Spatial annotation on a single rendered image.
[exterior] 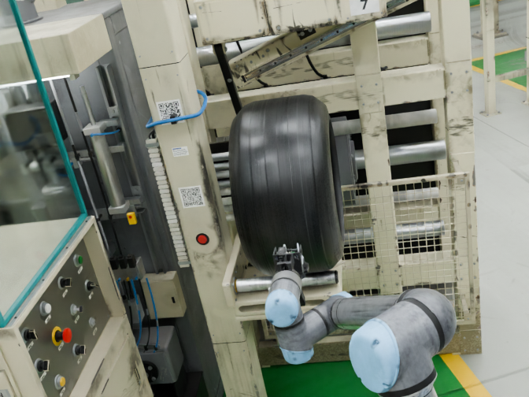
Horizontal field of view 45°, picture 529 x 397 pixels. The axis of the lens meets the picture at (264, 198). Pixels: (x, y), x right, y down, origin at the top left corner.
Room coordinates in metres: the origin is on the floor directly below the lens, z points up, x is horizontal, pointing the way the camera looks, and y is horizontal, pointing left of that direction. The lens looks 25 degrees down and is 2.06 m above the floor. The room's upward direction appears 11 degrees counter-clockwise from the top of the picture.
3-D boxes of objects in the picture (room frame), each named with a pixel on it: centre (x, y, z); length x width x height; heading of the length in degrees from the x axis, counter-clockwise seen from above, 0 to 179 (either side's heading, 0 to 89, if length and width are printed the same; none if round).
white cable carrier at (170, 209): (1.93, 0.31, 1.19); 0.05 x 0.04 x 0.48; 169
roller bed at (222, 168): (2.33, 0.11, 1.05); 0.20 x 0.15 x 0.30; 79
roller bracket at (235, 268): (1.95, 0.14, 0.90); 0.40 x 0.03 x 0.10; 169
